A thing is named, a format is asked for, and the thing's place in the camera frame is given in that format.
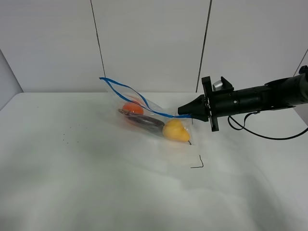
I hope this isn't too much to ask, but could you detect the yellow pear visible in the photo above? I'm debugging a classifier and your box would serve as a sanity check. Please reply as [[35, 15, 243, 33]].
[[162, 118, 193, 145]]

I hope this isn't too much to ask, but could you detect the clear zip bag blue seal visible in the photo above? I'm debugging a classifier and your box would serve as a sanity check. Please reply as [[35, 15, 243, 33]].
[[99, 77, 193, 145]]

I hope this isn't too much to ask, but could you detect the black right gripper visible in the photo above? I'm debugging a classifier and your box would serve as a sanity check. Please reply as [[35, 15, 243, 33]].
[[178, 76, 234, 132]]

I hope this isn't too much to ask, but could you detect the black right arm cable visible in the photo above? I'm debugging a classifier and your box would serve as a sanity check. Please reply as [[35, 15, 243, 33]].
[[228, 111, 308, 140]]

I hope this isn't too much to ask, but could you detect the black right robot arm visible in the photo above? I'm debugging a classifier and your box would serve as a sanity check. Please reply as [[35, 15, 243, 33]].
[[178, 65, 308, 131]]

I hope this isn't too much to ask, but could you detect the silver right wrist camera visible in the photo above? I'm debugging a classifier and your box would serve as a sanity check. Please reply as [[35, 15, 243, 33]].
[[212, 80, 223, 91]]

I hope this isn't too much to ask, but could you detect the orange fruit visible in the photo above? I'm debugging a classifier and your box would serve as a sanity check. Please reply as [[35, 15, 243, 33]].
[[122, 102, 144, 115]]

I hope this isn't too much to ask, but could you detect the purple eggplant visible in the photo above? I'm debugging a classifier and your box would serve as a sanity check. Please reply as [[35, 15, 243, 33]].
[[118, 109, 165, 134]]

